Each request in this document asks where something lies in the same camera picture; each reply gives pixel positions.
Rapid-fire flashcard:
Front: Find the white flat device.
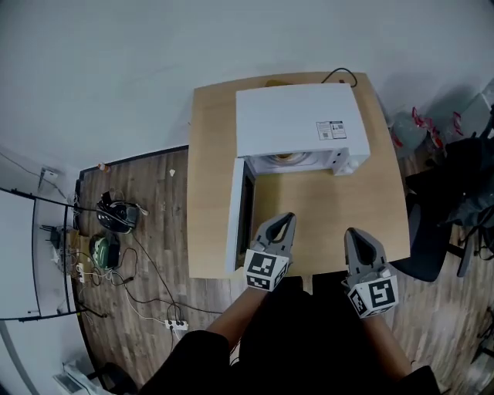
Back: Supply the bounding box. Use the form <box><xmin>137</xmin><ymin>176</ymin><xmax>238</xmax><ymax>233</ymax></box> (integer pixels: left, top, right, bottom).
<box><xmin>52</xmin><ymin>360</ymin><xmax>94</xmax><ymax>395</ymax></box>

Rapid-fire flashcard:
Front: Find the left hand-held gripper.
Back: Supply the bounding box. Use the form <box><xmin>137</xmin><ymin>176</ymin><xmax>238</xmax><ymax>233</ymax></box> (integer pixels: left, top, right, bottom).
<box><xmin>243</xmin><ymin>211</ymin><xmax>297</xmax><ymax>293</ymax></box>

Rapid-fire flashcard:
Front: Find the person's right forearm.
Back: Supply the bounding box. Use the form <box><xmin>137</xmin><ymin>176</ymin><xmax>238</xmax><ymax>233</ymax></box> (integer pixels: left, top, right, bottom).
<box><xmin>361</xmin><ymin>312</ymin><xmax>412</xmax><ymax>381</ymax></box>

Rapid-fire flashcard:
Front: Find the white microwave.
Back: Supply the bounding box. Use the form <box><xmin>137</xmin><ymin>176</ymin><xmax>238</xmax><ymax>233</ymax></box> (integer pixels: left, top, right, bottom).
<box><xmin>224</xmin><ymin>82</ymin><xmax>373</xmax><ymax>276</ymax></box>

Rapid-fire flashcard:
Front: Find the person's left forearm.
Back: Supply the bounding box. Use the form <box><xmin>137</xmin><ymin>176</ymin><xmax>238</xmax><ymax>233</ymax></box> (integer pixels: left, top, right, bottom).
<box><xmin>205</xmin><ymin>285</ymin><xmax>268</xmax><ymax>349</ymax></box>

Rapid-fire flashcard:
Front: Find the green round device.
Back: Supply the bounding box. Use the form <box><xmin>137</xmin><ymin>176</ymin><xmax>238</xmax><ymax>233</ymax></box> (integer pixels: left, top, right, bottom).
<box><xmin>89</xmin><ymin>232</ymin><xmax>121</xmax><ymax>270</ymax></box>

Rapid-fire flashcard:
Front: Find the brown round container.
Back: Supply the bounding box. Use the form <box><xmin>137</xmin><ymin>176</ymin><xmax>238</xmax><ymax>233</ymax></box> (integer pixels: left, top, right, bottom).
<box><xmin>269</xmin><ymin>151</ymin><xmax>306</xmax><ymax>164</ymax></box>

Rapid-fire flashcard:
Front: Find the clear plastic bags red print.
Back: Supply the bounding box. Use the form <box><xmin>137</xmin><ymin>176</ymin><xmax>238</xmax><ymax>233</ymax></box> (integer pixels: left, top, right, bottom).
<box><xmin>388</xmin><ymin>105</ymin><xmax>465</xmax><ymax>156</ymax></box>

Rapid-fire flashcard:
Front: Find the black helmet-shaped device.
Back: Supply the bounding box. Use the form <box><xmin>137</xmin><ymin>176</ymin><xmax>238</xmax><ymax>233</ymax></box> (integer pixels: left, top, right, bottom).
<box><xmin>95</xmin><ymin>197</ymin><xmax>140</xmax><ymax>235</ymax></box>

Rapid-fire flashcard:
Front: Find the black router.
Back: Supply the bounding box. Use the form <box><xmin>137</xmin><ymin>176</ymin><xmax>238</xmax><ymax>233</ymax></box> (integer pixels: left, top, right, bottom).
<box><xmin>39</xmin><ymin>225</ymin><xmax>67</xmax><ymax>250</ymax></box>

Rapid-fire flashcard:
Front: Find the black power cable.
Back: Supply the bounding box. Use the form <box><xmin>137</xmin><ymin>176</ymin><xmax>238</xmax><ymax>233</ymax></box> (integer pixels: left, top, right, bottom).
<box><xmin>320</xmin><ymin>67</ymin><xmax>358</xmax><ymax>89</ymax></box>

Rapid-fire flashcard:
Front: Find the white black-framed desk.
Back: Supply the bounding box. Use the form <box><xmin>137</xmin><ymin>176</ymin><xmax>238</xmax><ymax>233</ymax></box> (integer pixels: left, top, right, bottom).
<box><xmin>0</xmin><ymin>186</ymin><xmax>83</xmax><ymax>322</ymax></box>

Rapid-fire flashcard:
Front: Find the black bag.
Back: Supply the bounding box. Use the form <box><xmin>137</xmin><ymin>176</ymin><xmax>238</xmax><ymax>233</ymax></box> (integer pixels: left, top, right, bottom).
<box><xmin>404</xmin><ymin>130</ymin><xmax>494</xmax><ymax>233</ymax></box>

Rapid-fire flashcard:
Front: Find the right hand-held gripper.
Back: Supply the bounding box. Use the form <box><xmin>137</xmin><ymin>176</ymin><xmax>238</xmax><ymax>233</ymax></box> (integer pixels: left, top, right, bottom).
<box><xmin>340</xmin><ymin>227</ymin><xmax>400</xmax><ymax>321</ymax></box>

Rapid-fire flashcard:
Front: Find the black office chair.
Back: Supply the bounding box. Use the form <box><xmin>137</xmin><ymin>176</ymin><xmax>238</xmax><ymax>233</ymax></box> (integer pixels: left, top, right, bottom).
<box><xmin>388</xmin><ymin>169</ymin><xmax>494</xmax><ymax>283</ymax></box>

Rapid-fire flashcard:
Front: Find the black floor cable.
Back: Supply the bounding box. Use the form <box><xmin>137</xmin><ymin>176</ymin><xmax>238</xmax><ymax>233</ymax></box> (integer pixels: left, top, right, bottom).
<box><xmin>113</xmin><ymin>229</ymin><xmax>222</xmax><ymax>319</ymax></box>

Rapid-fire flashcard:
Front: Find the brown cardboard box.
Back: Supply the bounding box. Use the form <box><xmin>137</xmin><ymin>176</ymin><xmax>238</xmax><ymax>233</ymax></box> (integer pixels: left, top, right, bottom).
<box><xmin>64</xmin><ymin>228</ymin><xmax>94</xmax><ymax>272</ymax></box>

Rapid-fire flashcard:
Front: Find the person's black clothing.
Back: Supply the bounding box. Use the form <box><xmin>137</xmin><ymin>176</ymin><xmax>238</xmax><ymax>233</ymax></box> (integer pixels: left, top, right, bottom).
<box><xmin>137</xmin><ymin>275</ymin><xmax>442</xmax><ymax>395</ymax></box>

